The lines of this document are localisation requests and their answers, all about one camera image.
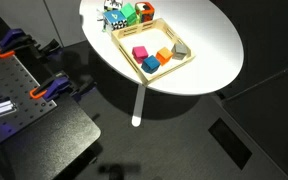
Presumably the pink block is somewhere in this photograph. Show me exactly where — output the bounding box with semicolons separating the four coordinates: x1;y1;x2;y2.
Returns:
131;45;149;65

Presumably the blue block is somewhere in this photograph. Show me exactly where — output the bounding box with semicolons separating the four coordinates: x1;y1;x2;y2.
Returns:
140;54;161;75

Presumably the orange block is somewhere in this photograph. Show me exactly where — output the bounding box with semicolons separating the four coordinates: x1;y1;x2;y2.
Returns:
155;46;174;66

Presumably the grey block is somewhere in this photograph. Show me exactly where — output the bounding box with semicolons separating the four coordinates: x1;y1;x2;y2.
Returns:
170;42;190;61

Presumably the wooden tray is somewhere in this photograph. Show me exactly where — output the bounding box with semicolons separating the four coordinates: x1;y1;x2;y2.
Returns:
110;17;196;86

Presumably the white table base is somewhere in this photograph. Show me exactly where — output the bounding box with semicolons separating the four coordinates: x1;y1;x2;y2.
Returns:
131;83;146;128

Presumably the orange soft cube with hole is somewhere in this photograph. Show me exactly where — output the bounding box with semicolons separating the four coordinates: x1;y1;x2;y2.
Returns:
134;1;156;23

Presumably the blue patterned soft cube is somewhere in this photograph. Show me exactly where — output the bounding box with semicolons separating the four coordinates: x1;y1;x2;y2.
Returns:
102;9;129;34

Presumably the green soft cube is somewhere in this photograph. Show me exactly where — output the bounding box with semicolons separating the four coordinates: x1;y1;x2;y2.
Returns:
119;2;142;27

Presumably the black white patterned soft cube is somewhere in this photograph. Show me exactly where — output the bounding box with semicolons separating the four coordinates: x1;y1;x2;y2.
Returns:
103;0;124;13

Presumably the black cart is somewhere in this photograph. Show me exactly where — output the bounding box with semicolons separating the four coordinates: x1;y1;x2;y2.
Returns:
0;14;102;180

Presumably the dark floor hatch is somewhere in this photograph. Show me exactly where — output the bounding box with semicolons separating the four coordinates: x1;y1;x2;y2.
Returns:
207;117;253;170

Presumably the black perforated breadboard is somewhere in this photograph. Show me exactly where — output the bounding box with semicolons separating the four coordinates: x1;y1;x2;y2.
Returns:
0;43;58;154

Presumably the purple clamp with orange handle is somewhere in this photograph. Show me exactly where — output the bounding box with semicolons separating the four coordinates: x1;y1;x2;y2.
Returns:
0;28;62;59
29;70;98;101

